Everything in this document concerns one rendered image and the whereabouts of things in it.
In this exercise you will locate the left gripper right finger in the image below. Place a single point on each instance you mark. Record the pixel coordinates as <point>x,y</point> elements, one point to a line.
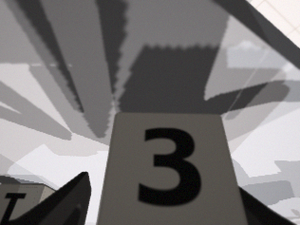
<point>258,213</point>

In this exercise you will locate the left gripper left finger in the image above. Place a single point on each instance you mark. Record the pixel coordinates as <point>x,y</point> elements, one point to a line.
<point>66,206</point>

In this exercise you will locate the beige number cube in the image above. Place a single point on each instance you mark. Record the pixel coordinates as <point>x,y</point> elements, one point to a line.
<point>18,198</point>
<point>169,169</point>

